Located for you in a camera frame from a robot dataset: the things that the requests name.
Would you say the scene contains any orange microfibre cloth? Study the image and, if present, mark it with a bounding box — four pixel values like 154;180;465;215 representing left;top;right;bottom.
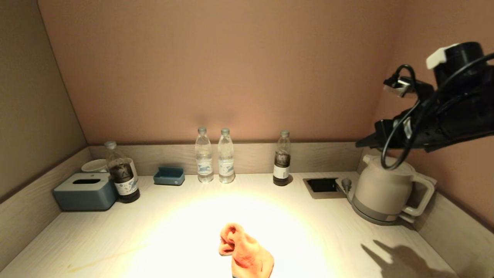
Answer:
219;223;275;278

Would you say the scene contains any cream electric kettle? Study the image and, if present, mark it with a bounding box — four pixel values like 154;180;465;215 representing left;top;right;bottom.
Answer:
353;154;436;222

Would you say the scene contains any black recessed power socket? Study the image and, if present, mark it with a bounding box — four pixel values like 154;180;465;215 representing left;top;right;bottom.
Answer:
303;177;347;199

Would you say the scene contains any grey kettle base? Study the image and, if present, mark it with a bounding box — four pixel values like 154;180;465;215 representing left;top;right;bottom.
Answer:
350;199;416;227

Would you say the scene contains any dark drink bottle white label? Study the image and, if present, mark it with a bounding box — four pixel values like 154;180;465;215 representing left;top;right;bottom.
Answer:
273;130;292;186

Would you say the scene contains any clear water bottle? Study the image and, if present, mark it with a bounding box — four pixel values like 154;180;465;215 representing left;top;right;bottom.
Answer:
195;127;214;183
218;128;235;183

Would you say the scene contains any small blue tray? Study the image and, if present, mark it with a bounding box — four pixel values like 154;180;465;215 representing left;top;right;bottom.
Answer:
154;167;185;186

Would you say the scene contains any dark drink bottle patterned label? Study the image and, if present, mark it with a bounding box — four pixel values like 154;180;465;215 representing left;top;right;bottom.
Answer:
104;141;140;203

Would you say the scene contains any white cup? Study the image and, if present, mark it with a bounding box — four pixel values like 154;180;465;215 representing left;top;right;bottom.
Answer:
81;159;108;173

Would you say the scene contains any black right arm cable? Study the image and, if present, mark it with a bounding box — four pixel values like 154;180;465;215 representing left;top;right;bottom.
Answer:
380;52;494;170

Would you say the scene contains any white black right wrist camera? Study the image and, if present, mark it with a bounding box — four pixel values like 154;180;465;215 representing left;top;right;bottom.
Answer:
426;42;486;91

